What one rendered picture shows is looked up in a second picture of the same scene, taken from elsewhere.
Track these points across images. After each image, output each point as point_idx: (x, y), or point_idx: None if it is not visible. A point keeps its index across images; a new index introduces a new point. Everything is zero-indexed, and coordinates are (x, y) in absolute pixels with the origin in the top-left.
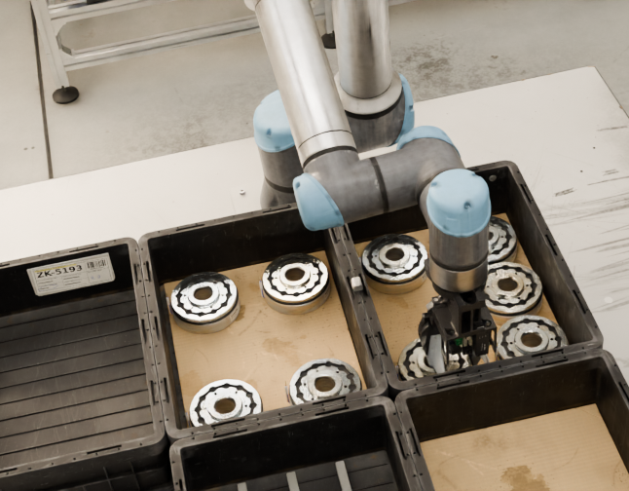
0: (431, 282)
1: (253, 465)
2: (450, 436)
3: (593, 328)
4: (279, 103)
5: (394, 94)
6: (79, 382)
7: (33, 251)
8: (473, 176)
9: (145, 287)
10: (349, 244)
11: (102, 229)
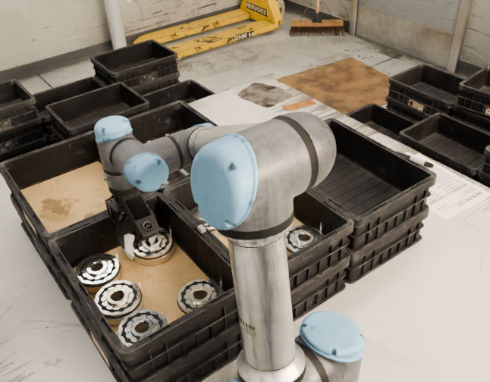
0: (174, 304)
1: None
2: None
3: (54, 245)
4: (340, 332)
5: (239, 358)
6: (337, 198)
7: (485, 314)
8: (103, 127)
9: (322, 198)
10: (220, 253)
11: (460, 346)
